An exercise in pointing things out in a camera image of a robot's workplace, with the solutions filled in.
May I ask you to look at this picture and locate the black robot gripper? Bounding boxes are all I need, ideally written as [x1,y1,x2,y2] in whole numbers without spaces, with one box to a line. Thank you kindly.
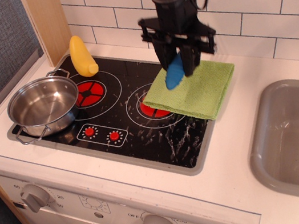
[138,0,216,77]

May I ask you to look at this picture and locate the blue handled toy fork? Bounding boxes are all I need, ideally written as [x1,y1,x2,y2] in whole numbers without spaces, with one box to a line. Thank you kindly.
[165,53,185,90]

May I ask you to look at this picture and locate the stainless steel pot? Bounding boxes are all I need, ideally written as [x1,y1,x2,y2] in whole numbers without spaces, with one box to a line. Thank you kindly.
[7,69,79,145]

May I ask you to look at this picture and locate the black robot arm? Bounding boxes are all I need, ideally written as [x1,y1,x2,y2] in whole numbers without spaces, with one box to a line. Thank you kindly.
[138,0,216,77]

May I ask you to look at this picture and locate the green folded cloth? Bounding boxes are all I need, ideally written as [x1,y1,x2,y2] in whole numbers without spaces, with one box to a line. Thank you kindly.
[143,61,235,120]

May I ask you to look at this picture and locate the black toy stove top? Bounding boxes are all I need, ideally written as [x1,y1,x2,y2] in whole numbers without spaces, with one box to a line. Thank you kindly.
[0,31,224,207]

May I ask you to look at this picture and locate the yellow toy banana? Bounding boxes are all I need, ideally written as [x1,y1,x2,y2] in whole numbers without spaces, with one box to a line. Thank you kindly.
[69,35,99,77]

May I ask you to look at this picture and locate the right red stove knob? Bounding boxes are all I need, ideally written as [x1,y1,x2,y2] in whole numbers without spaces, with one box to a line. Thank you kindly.
[108,131,120,142]

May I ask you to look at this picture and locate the red stove knob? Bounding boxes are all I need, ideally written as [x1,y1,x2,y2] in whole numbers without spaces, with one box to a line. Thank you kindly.
[108,131,120,142]
[84,127,95,137]

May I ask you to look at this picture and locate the left red stove knob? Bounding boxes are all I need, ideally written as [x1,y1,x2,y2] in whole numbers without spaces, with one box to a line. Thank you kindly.
[84,127,95,137]

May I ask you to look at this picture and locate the grey plastic sink basin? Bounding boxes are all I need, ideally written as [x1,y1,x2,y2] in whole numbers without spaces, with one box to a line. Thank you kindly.
[250,79,299,197]

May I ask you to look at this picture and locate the left grey oven knob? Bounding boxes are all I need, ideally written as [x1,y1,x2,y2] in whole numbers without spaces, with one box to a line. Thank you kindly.
[20,184,50,213]

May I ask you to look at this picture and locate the wooden side post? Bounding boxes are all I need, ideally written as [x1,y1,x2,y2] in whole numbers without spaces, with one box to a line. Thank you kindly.
[21,0,72,67]

